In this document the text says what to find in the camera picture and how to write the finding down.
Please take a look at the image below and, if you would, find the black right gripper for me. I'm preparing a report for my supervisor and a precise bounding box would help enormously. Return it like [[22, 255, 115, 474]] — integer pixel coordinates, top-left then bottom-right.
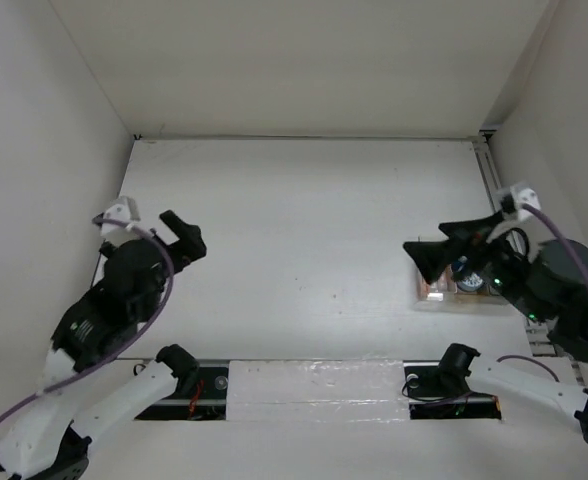
[[398, 206, 544, 319]]

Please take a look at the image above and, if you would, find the pink highlighter yellow cap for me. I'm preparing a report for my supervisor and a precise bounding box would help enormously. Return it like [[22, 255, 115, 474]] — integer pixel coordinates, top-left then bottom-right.
[[431, 272, 450, 294]]

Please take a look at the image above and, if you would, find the orange highlighter grey cap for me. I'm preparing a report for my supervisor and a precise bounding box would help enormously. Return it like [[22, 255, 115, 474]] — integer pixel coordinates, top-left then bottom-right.
[[417, 272, 431, 300]]

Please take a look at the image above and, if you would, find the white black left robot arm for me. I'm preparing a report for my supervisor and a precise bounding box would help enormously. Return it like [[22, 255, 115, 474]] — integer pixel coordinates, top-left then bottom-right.
[[0, 210, 207, 479]]

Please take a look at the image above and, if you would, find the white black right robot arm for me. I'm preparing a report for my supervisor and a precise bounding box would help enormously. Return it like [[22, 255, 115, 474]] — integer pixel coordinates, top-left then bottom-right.
[[403, 207, 588, 445]]

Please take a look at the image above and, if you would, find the clear plastic tray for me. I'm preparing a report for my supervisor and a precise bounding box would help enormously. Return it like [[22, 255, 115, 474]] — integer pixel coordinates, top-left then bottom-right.
[[415, 265, 457, 311]]

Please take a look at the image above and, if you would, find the wooden tray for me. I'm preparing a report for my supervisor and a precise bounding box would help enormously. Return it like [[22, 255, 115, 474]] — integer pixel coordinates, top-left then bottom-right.
[[456, 280, 506, 305]]

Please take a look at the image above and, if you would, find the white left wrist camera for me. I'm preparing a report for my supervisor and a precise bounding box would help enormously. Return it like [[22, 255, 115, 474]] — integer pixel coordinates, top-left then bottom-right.
[[93, 196, 140, 245]]

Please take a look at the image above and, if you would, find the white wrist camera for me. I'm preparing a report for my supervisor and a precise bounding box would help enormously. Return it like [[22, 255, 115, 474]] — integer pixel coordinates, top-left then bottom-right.
[[495, 182, 541, 223], [93, 196, 140, 245]]

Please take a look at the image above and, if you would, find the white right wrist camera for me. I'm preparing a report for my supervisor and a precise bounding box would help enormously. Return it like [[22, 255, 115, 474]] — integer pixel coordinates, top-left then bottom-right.
[[495, 182, 541, 223]]

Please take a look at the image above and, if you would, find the aluminium side rail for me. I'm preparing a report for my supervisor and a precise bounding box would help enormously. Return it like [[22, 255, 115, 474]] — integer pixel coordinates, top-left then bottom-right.
[[472, 130, 585, 386]]

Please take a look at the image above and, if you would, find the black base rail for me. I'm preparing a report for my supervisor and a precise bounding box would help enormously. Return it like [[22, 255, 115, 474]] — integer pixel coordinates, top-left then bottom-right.
[[138, 360, 502, 421]]

